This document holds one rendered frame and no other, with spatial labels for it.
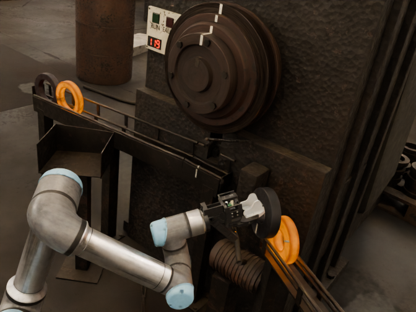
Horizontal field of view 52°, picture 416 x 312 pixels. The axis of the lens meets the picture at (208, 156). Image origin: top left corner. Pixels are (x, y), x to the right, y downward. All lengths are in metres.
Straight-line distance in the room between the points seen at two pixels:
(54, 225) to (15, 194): 1.76
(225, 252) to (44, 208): 0.77
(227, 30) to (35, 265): 0.94
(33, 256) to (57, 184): 0.25
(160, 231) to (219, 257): 0.46
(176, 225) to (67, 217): 0.31
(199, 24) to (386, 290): 1.73
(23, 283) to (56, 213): 0.35
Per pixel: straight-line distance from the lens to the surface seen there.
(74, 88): 2.28
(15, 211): 2.69
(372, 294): 2.51
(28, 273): 1.35
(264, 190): 1.30
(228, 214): 1.24
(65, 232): 1.08
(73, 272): 2.26
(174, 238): 1.24
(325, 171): 1.57
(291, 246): 1.38
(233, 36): 1.47
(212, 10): 1.55
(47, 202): 1.10
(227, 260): 1.62
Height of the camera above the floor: 1.58
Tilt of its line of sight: 28 degrees down
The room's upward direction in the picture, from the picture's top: 9 degrees clockwise
